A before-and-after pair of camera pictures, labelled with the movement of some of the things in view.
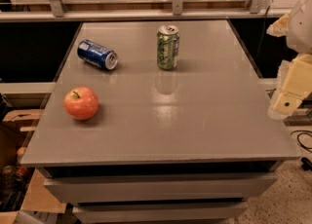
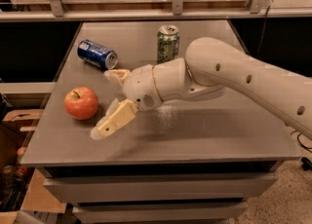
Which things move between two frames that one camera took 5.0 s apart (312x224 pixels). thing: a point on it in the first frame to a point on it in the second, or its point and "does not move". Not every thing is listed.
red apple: (81, 102) does not move
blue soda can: (91, 52) does not move
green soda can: (168, 47) does not move
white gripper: (301, 28) to (140, 85)
